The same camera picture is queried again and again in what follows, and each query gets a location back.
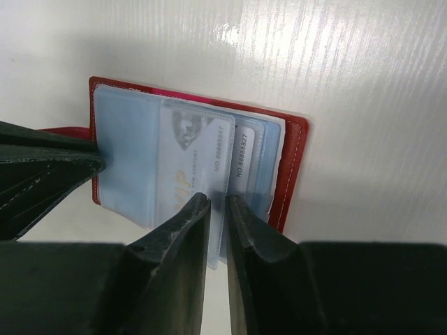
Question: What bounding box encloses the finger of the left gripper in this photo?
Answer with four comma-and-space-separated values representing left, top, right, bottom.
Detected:
1, 122, 105, 241

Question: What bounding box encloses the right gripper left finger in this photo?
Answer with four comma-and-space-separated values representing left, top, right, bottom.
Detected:
124, 193, 211, 334

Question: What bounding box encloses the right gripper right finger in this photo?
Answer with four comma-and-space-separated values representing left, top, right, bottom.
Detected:
226, 195, 304, 334

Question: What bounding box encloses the red leather card holder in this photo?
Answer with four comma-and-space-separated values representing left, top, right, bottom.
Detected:
36, 75, 310, 234

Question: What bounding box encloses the silver VIP card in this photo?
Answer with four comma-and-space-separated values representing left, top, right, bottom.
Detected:
155, 99, 235, 269

